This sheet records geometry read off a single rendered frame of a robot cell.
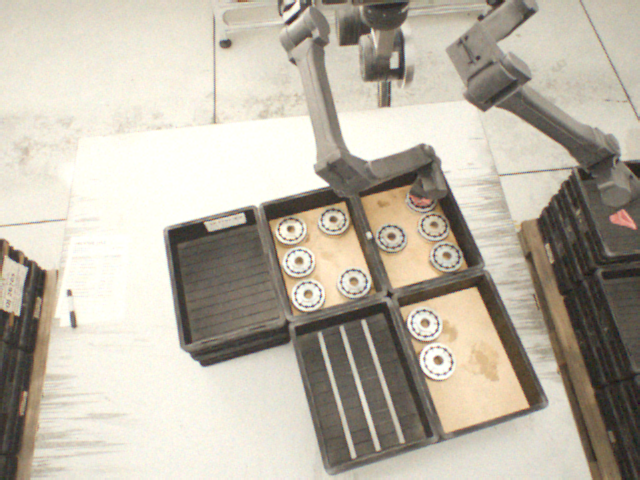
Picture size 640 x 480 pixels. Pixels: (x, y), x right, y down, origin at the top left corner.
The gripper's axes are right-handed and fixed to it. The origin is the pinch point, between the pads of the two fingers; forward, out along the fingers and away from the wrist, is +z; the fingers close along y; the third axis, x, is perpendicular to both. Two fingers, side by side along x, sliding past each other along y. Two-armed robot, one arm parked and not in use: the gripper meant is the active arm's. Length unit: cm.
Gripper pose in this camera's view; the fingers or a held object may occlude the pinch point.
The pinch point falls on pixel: (422, 196)
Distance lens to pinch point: 167.9
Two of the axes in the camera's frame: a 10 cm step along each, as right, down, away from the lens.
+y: 5.2, -7.7, 3.7
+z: 0.4, 4.5, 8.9
